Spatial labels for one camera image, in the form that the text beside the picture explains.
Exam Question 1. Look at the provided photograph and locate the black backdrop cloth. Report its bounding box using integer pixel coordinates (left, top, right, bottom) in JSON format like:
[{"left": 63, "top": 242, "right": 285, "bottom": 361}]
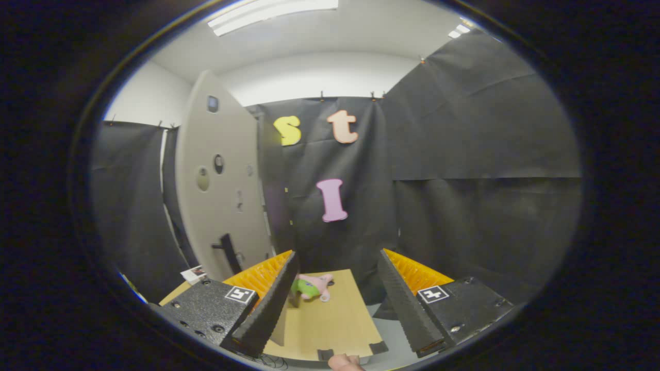
[{"left": 90, "top": 28, "right": 583, "bottom": 306}]

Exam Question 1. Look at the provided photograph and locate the small ceiling light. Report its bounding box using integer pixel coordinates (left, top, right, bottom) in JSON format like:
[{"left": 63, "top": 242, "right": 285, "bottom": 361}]
[{"left": 447, "top": 18, "right": 473, "bottom": 40}]

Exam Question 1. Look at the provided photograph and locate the grey shoe cabinet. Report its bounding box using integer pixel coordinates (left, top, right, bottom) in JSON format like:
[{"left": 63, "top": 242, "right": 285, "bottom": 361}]
[{"left": 246, "top": 105, "right": 295, "bottom": 258}]

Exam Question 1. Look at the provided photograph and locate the light grey shoe cabinet door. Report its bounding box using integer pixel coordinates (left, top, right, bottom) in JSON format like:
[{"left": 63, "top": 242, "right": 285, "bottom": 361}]
[{"left": 175, "top": 70, "right": 274, "bottom": 282}]

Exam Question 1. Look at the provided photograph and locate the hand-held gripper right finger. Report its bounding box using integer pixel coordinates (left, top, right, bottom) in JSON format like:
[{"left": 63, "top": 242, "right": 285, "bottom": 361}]
[{"left": 378, "top": 248, "right": 516, "bottom": 359}]

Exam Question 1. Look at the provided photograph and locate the long ceiling light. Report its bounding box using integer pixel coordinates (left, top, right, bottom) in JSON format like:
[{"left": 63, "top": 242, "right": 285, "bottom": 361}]
[{"left": 206, "top": 0, "right": 340, "bottom": 37}]

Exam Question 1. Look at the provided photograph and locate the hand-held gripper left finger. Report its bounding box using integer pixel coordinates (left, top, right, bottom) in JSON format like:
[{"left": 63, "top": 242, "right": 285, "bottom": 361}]
[{"left": 150, "top": 250, "right": 301, "bottom": 359}]

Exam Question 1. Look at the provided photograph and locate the pink and green plush toy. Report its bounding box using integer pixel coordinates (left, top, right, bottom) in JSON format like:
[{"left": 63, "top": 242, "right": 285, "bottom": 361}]
[{"left": 290, "top": 274, "right": 335, "bottom": 303}]

